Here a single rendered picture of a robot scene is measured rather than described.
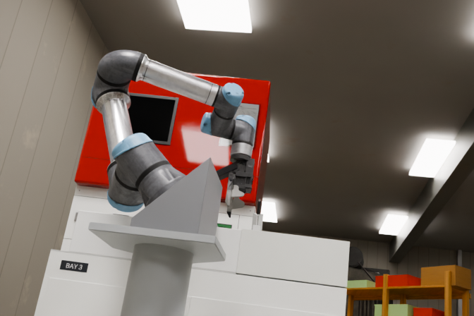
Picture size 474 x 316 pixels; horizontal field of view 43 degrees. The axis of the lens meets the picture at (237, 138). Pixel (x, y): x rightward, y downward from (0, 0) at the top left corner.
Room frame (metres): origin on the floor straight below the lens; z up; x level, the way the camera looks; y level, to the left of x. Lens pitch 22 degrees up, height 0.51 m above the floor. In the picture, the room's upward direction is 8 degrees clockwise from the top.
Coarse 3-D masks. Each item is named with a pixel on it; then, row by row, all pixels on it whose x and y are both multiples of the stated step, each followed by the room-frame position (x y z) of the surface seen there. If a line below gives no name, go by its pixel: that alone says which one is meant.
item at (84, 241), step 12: (84, 216) 1.96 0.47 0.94; (96, 216) 1.96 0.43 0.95; (108, 216) 1.95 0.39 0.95; (120, 216) 1.95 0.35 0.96; (84, 228) 1.96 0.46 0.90; (72, 240) 1.96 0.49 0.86; (84, 240) 1.96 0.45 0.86; (96, 240) 1.96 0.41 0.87; (228, 240) 1.91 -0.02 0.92; (240, 240) 1.91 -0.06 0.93; (84, 252) 1.96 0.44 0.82; (96, 252) 1.95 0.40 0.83; (108, 252) 1.95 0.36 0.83; (120, 252) 1.95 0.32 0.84; (228, 252) 1.91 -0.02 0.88; (204, 264) 1.92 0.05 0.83; (216, 264) 1.92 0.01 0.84; (228, 264) 1.91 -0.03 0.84
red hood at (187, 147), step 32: (160, 96) 2.53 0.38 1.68; (256, 96) 2.49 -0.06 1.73; (96, 128) 2.56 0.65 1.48; (160, 128) 2.52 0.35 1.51; (192, 128) 2.51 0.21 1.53; (256, 128) 2.48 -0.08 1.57; (96, 160) 2.55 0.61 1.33; (192, 160) 2.51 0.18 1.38; (224, 160) 2.50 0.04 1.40; (256, 160) 2.48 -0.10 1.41; (224, 192) 2.49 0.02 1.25; (256, 192) 2.49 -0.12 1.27
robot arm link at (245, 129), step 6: (240, 120) 1.93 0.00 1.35; (246, 120) 1.93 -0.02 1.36; (252, 120) 1.93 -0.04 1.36; (240, 126) 1.92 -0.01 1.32; (246, 126) 1.93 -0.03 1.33; (252, 126) 1.93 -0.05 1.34; (234, 132) 1.92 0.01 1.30; (240, 132) 1.92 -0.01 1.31; (246, 132) 1.93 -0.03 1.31; (252, 132) 1.94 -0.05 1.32; (234, 138) 1.94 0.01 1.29; (240, 138) 1.93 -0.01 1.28; (246, 138) 1.93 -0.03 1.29; (252, 138) 1.94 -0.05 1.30; (252, 144) 1.95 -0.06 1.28
